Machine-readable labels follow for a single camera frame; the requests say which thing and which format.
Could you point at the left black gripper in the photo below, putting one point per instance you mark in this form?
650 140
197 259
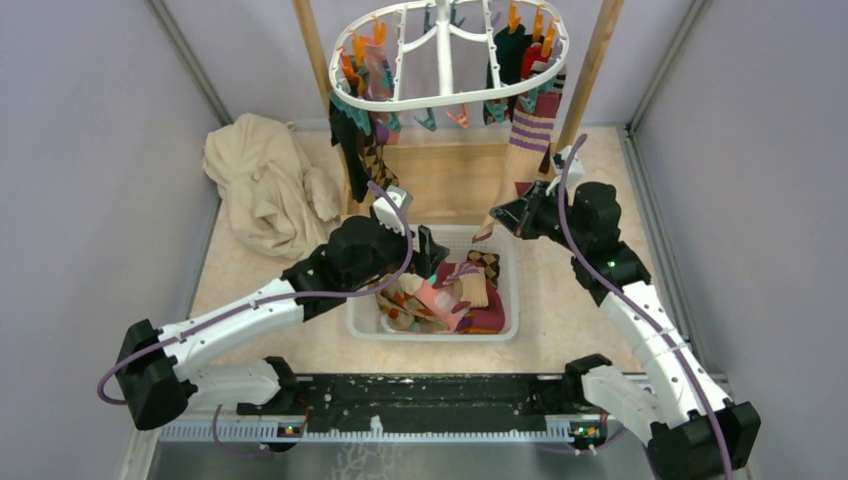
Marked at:
430 253

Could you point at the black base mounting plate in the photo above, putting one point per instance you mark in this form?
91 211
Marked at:
437 404

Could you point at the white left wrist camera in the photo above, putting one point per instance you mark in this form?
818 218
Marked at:
390 208

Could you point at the black sock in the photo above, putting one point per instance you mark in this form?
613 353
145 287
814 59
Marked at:
346 133

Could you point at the brown yellow argyle sock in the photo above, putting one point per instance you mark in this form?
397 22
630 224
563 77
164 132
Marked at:
490 263

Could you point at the white oval clip hanger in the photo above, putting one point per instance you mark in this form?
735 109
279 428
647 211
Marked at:
417 55

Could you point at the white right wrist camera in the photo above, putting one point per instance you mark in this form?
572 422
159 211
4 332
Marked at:
573 177

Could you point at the pink sock with green patches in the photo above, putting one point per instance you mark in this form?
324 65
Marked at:
387 124

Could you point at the aluminium rail frame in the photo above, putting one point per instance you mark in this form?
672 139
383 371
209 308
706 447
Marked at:
437 405

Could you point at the white plastic mesh basket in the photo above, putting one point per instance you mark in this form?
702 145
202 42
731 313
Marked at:
364 319

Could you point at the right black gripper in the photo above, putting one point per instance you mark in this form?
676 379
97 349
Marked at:
518 215

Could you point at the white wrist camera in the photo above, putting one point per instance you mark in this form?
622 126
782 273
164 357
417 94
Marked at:
390 208
573 177

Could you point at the pink plastic clip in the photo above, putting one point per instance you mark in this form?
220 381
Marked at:
461 118

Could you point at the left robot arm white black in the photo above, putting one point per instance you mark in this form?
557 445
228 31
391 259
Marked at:
218 331

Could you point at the wooden hanger rack frame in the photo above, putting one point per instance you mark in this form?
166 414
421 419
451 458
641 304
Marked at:
325 70

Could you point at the cream argyle sock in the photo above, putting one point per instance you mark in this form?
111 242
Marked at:
404 311

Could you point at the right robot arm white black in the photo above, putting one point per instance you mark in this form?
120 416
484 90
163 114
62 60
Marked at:
690 427

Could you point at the dark teal sock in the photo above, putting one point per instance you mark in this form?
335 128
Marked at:
510 50

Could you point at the beige crumpled cloth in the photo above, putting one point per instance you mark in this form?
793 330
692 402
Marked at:
280 203

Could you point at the red and grey sock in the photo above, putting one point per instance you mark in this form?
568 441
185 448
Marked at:
534 61

